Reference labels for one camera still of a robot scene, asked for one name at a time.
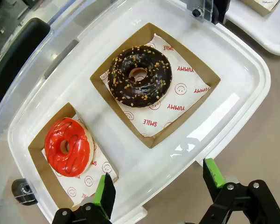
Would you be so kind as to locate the chocolate donut with nut bits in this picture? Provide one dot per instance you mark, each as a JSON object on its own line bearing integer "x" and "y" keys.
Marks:
{"x": 121, "y": 77}

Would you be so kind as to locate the red glazed donut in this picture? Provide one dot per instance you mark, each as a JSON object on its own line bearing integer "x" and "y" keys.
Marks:
{"x": 56, "y": 144}

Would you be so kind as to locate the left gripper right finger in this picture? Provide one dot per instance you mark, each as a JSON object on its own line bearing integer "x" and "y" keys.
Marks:
{"x": 212, "y": 179}

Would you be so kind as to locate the white printed paper liner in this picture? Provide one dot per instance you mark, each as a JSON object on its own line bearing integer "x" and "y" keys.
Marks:
{"x": 91, "y": 168}
{"x": 182, "y": 105}

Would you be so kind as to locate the black lid hinge knob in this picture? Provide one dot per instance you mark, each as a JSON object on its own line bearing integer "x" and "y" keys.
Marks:
{"x": 220, "y": 11}
{"x": 22, "y": 189}

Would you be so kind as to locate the brown cardboard donut box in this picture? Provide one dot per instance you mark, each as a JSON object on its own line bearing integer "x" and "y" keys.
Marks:
{"x": 259, "y": 7}
{"x": 44, "y": 172}
{"x": 191, "y": 58}

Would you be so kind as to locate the white donut display tray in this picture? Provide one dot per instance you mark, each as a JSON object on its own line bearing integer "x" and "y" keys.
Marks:
{"x": 84, "y": 93}
{"x": 266, "y": 35}

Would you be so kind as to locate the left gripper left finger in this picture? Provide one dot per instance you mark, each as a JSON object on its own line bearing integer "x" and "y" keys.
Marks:
{"x": 107, "y": 198}

